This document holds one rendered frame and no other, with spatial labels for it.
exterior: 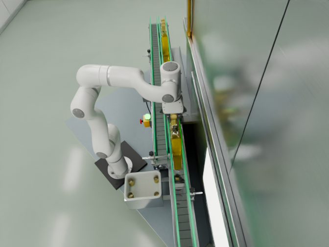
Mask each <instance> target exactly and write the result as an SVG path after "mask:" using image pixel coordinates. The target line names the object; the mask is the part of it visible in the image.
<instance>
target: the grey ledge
mask: <svg viewBox="0 0 329 247"><path fill-rule="evenodd" d="M171 51H172V58H173V61H174V62H177V63H179V64H180V66H181V73H182V74H181V90H182V93H181V94H182V97H183V106H184V107H185V108H186V109H187V112H185V113H183V114H189V116H183V118H182V119H183V124H192V119H191V113H190V97H189V92H188V85H187V80H186V73H185V67H184V63H183V57H182V52H181V47H179V48H171Z"/></svg>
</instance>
